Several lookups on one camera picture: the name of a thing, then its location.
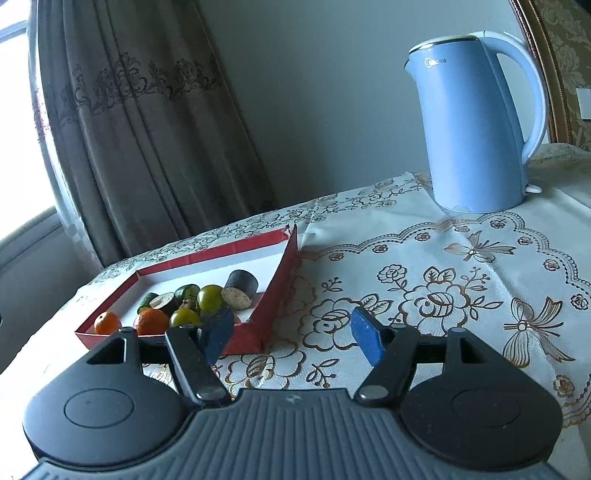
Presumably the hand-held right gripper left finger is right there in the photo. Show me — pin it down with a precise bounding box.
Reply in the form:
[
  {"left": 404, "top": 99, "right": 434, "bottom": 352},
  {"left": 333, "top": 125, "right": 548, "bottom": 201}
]
[{"left": 85, "top": 308, "right": 236, "bottom": 403}]

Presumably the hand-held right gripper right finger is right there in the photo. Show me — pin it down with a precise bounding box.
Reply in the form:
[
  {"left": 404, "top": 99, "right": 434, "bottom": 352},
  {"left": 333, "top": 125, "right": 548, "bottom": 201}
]
[{"left": 350, "top": 306, "right": 498, "bottom": 404}]

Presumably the shallow red cardboard box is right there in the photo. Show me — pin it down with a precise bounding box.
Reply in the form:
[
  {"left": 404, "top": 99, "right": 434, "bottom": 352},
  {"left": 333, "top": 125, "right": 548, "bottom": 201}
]
[{"left": 75, "top": 224, "right": 298, "bottom": 356}]

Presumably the green round tomato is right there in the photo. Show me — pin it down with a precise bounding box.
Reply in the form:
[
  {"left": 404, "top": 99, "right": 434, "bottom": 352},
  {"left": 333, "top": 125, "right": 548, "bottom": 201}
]
[{"left": 198, "top": 285, "right": 226, "bottom": 317}]

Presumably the yellow fruit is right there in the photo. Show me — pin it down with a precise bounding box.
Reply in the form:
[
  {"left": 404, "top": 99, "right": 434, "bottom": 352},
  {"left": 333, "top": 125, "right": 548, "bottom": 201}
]
[{"left": 169, "top": 308, "right": 201, "bottom": 328}]

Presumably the dark eggplant piece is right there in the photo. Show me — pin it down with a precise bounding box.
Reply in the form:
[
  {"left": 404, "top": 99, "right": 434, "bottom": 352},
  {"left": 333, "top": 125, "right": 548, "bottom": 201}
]
[{"left": 222, "top": 269, "right": 258, "bottom": 309}]

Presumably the large orange mandarin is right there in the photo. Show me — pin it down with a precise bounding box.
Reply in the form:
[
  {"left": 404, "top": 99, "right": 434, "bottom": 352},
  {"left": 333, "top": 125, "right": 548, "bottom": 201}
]
[{"left": 134, "top": 308, "right": 171, "bottom": 337}]

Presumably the small orange mandarin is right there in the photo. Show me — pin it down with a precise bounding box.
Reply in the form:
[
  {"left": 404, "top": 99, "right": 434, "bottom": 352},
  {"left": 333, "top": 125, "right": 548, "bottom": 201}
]
[{"left": 93, "top": 311, "right": 123, "bottom": 335}]

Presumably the white embroidered lace cloth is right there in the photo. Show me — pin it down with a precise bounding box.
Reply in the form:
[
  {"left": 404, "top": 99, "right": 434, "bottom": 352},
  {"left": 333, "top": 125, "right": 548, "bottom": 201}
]
[{"left": 210, "top": 210, "right": 591, "bottom": 411}]

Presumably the brown patterned curtain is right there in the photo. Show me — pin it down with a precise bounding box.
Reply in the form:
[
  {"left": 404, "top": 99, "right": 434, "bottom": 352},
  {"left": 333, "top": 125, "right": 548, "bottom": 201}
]
[{"left": 34, "top": 0, "right": 278, "bottom": 268}]

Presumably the light blue electric kettle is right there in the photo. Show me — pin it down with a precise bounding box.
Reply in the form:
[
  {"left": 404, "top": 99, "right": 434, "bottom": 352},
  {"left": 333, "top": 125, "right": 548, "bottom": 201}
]
[{"left": 404, "top": 31, "right": 549, "bottom": 214}]

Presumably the sheer white curtain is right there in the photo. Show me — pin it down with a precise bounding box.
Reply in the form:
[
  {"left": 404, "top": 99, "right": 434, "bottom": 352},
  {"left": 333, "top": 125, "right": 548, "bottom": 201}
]
[{"left": 25, "top": 0, "right": 102, "bottom": 273}]

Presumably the gold framed upholstered chair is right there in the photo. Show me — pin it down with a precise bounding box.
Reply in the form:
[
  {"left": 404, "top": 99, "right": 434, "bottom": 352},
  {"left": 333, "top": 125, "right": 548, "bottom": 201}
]
[{"left": 508, "top": 0, "right": 591, "bottom": 153}]

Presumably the grey window frame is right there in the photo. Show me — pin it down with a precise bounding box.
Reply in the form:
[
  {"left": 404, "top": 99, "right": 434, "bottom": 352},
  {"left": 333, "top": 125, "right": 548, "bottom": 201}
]
[{"left": 0, "top": 18, "right": 63, "bottom": 278}]

